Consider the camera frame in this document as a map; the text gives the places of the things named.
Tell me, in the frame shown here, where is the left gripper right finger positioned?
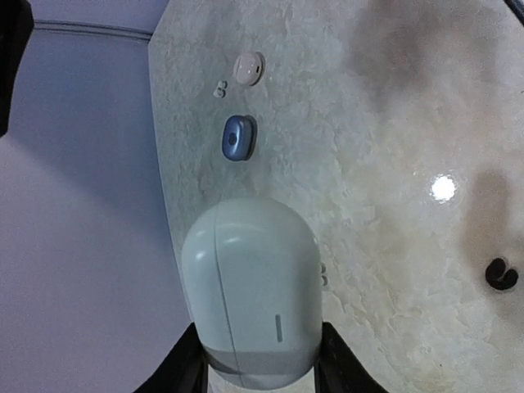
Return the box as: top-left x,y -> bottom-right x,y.
314,322 -> 387,393

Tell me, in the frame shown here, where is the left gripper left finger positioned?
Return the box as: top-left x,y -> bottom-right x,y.
134,323 -> 209,393

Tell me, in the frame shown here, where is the white oblong charging case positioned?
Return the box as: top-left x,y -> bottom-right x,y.
181,198 -> 323,391

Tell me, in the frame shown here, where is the blue earbud charging case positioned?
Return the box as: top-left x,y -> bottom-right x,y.
222,115 -> 257,162

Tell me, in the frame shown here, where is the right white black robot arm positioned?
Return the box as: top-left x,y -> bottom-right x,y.
0,0 -> 34,136

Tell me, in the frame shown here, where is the black earbud right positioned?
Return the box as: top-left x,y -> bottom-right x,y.
485,258 -> 519,291

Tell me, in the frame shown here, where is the white earbud far right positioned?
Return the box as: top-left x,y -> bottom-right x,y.
213,81 -> 228,98

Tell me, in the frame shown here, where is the right aluminium corner post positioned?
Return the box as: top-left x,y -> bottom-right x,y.
34,20 -> 152,42

